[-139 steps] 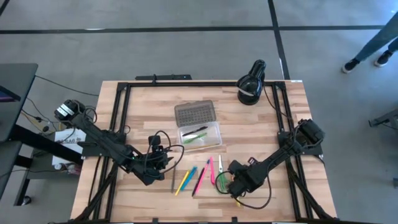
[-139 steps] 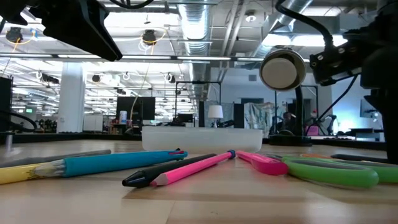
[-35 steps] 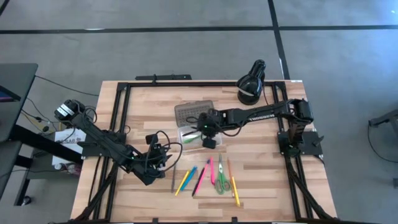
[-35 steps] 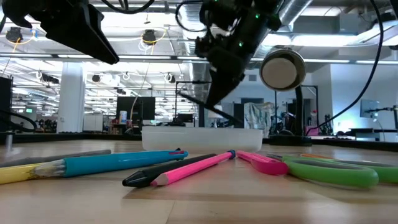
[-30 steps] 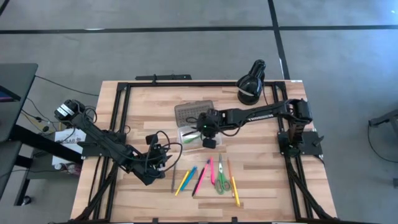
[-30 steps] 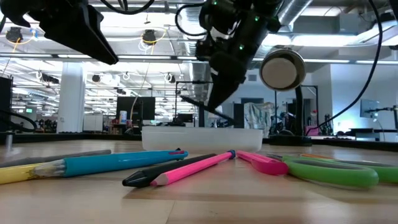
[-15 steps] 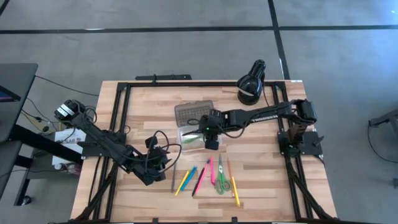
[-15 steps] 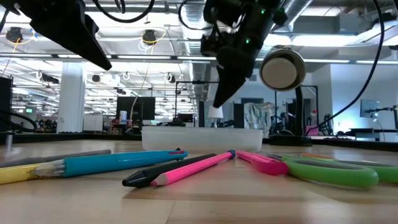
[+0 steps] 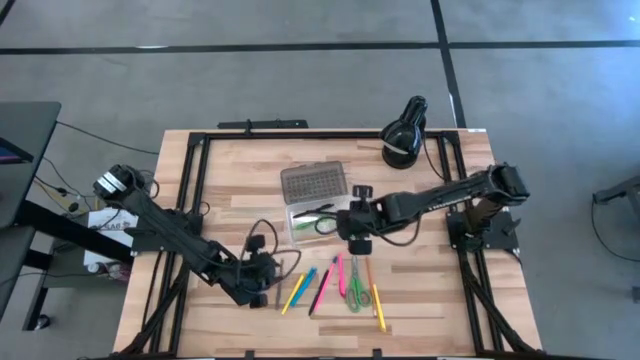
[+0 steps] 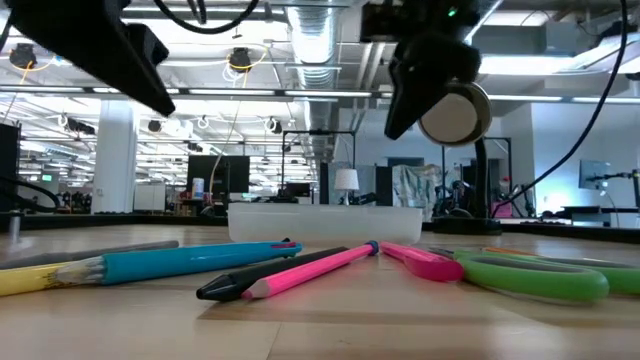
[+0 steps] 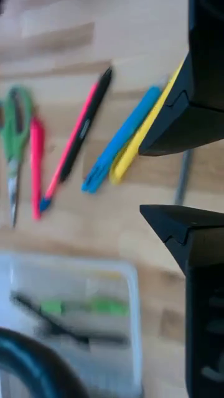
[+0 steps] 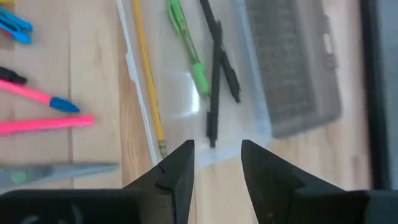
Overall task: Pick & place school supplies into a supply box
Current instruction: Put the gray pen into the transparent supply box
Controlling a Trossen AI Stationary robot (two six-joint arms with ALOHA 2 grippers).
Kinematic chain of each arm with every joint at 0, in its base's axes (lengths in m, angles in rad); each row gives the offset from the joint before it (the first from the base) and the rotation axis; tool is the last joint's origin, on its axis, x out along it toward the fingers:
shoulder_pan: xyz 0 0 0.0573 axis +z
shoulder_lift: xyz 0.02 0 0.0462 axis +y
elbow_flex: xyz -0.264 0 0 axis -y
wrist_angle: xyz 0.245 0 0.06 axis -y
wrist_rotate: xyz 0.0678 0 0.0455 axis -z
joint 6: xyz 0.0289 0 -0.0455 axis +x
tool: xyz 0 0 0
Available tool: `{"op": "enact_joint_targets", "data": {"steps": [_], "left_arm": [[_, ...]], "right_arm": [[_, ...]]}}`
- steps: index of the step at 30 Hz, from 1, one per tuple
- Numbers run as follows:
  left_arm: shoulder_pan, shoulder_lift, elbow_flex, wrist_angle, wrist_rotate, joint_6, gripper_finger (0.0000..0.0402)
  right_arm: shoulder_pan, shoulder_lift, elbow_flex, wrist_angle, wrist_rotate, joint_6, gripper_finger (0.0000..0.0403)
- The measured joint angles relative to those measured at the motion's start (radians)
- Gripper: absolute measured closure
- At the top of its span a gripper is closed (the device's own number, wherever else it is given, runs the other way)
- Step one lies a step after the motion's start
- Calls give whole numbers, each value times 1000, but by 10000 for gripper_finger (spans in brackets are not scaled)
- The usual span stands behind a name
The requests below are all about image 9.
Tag green scissors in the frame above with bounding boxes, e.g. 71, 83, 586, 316
344, 254, 374, 315

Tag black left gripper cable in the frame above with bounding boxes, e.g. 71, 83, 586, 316
238, 218, 303, 281

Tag dark screen on desk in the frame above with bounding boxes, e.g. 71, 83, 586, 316
0, 137, 35, 166

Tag black desk lamp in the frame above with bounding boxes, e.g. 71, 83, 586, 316
379, 94, 430, 170

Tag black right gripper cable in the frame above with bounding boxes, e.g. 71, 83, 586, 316
372, 214, 424, 248

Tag black aluminium table frame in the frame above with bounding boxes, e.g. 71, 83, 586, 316
112, 129, 544, 360

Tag black lamp cable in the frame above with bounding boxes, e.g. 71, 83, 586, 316
422, 133, 447, 182

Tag gray metal stand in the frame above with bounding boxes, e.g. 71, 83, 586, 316
592, 172, 640, 207

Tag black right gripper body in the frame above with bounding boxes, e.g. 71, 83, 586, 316
335, 183, 377, 257

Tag clear plastic supply box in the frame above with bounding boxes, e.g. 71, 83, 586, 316
279, 159, 354, 247

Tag orange pencil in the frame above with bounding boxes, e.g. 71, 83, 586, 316
363, 256, 379, 318

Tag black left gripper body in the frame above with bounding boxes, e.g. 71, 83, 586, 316
234, 233, 272, 309

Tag black bar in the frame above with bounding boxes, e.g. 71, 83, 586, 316
217, 118, 310, 131

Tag white printed paper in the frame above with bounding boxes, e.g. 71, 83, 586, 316
82, 204, 146, 266

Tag pink pencil with blue cap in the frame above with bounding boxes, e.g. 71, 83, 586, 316
310, 255, 340, 315

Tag yellow pencil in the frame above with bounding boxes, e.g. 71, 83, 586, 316
371, 282, 388, 334
280, 272, 307, 316

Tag gray pencil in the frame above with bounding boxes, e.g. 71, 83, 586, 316
274, 258, 286, 311

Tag pink highlighter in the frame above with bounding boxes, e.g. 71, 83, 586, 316
336, 252, 348, 300

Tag black floor cable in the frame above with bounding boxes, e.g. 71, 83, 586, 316
590, 197, 640, 265
54, 119, 161, 157

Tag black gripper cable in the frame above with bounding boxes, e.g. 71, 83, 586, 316
238, 218, 303, 281
372, 214, 424, 248

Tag blue pen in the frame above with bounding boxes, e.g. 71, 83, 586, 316
289, 266, 319, 308

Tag gray desk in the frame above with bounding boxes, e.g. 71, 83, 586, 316
0, 101, 63, 321

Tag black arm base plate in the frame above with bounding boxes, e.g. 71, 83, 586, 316
446, 209, 521, 251
123, 212, 204, 254

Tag black pen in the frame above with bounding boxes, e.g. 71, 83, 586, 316
307, 268, 331, 317
291, 202, 336, 220

